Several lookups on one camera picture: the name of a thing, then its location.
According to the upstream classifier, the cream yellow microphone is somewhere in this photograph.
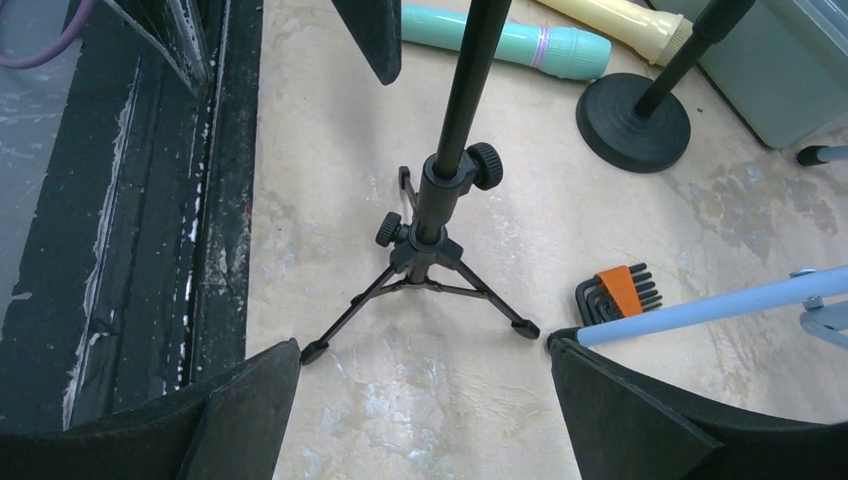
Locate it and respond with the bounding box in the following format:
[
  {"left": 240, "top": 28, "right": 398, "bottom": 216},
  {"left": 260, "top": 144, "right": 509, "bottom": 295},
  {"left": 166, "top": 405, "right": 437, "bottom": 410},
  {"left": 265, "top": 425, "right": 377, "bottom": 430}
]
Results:
[{"left": 539, "top": 0, "right": 693, "bottom": 67}]

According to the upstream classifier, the light blue music stand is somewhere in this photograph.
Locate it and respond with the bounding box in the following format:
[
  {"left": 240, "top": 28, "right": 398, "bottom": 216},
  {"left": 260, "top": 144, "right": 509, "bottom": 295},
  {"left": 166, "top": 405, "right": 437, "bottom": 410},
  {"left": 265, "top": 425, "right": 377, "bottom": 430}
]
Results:
[{"left": 546, "top": 144, "right": 848, "bottom": 352}]

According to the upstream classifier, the black tripod microphone stand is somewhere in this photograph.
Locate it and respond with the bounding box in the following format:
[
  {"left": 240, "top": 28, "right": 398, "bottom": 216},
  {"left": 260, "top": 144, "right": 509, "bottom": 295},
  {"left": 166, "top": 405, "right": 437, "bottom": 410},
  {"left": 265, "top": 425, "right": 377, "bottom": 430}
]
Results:
[{"left": 300, "top": 1, "right": 540, "bottom": 365}]

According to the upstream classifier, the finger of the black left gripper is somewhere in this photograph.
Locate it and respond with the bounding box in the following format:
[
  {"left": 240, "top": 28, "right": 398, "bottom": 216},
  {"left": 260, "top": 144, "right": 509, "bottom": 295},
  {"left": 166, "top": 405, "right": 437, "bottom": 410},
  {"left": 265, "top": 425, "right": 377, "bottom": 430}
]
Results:
[
  {"left": 332, "top": 0, "right": 402, "bottom": 85},
  {"left": 104, "top": 0, "right": 212, "bottom": 97}
]

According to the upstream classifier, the grey-green plastic toolbox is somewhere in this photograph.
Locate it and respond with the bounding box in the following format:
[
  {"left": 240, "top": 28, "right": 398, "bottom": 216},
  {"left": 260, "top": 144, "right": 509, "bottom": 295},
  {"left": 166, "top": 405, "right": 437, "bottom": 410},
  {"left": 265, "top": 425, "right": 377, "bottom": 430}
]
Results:
[{"left": 645, "top": 0, "right": 848, "bottom": 150}]

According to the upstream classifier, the orange black hex key set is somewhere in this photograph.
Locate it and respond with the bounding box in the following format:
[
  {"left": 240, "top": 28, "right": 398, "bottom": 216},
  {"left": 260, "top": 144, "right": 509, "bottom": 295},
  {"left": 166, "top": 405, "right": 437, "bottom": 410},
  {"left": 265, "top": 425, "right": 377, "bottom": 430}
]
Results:
[{"left": 575, "top": 263, "right": 663, "bottom": 326}]

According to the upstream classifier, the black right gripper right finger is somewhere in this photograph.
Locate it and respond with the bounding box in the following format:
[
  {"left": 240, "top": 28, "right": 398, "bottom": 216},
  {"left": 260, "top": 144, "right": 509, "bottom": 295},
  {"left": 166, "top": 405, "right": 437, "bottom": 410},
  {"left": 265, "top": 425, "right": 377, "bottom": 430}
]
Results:
[{"left": 549, "top": 339, "right": 847, "bottom": 479}]

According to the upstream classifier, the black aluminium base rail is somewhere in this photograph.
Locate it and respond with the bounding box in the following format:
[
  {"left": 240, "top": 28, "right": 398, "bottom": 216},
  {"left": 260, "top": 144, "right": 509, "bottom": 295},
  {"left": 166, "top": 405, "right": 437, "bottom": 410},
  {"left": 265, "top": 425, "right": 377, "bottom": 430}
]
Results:
[{"left": 1, "top": 1, "right": 263, "bottom": 433}]

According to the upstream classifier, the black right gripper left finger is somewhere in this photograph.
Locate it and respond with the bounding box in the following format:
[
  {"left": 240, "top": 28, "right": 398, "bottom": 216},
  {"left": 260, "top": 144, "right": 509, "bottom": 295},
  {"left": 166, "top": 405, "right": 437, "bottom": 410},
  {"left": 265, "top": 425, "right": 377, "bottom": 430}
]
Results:
[{"left": 1, "top": 339, "right": 301, "bottom": 479}]

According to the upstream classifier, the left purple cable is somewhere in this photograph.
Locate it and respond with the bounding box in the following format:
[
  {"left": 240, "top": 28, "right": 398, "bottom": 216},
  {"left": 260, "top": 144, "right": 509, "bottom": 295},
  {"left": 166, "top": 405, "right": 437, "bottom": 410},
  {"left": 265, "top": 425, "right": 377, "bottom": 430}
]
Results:
[{"left": 0, "top": 0, "right": 99, "bottom": 71}]

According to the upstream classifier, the mint green microphone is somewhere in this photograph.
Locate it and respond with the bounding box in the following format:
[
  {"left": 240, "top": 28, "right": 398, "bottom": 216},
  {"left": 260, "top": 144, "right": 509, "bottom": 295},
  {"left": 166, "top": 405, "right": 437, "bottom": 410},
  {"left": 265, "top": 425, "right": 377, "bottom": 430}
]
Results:
[{"left": 402, "top": 4, "right": 612, "bottom": 81}]

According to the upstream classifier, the black round-base microphone stand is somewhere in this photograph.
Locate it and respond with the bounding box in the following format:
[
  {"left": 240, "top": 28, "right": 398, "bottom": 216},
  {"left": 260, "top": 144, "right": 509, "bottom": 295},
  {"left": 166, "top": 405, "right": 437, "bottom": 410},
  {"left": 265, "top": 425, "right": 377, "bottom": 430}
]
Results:
[{"left": 576, "top": 0, "right": 755, "bottom": 174}]

